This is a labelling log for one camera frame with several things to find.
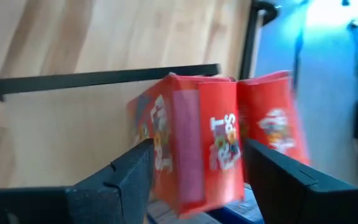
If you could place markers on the red Froot Loops cereal box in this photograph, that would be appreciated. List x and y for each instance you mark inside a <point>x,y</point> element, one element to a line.
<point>197,140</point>
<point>269,102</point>

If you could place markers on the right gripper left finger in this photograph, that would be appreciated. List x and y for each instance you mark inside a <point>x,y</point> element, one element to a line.
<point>73,205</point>

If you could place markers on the blue Frosted Flakes cereal box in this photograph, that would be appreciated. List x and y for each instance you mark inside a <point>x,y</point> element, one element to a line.
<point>235,216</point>

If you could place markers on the black table frame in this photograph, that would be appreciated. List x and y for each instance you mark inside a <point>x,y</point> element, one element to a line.
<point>248,40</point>

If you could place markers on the wooden shelf black metal frame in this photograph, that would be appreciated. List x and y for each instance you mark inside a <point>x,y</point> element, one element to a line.
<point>104,76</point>

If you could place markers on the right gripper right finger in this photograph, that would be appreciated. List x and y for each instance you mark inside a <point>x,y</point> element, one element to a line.
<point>306,202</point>

